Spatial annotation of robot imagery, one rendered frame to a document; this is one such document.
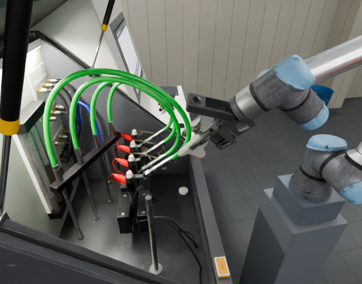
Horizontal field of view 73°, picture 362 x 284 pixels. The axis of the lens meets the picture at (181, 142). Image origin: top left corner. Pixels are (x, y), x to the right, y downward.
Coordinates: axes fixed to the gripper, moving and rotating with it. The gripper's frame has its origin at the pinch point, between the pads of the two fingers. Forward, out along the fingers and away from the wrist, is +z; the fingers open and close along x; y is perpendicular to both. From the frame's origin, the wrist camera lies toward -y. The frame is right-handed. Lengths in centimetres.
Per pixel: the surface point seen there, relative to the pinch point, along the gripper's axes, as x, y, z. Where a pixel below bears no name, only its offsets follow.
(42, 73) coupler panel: 19, -40, 26
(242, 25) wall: 266, 80, 21
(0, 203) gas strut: -33.4, -29.2, -1.7
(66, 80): -2.4, -32.2, 2.5
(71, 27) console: 31, -41, 14
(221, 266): -25.6, 22.9, 5.1
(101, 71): -0.4, -27.4, -3.8
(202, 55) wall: 244, 66, 72
